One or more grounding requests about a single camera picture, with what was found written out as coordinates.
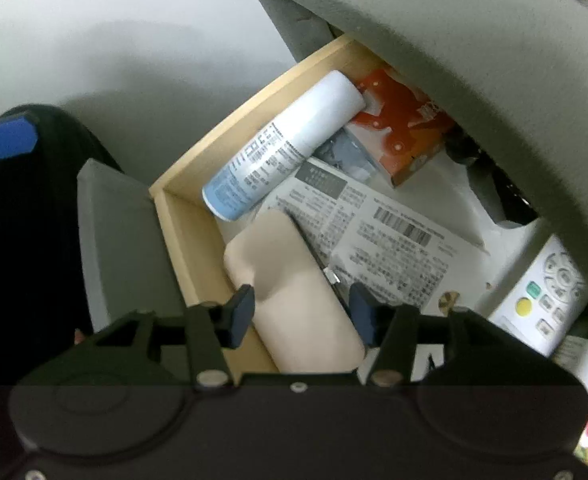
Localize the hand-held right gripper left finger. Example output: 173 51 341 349
26 284 255 392

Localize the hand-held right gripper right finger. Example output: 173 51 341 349
349 282 582 388

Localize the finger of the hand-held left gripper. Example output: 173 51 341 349
0 110 42 166

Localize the beige rounded case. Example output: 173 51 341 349
223 208 367 374

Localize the wooden drawer with grey front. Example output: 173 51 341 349
76 34 588 376

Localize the white printed package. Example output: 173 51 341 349
258 156 491 313

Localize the grey blue packet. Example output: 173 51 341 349
313 127 381 184

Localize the white spray can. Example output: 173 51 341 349
202 70 367 222

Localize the white remote control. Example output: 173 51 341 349
488 234 588 359

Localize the black object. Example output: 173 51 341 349
443 125 542 227

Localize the orange patterned box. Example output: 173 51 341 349
345 67 457 189

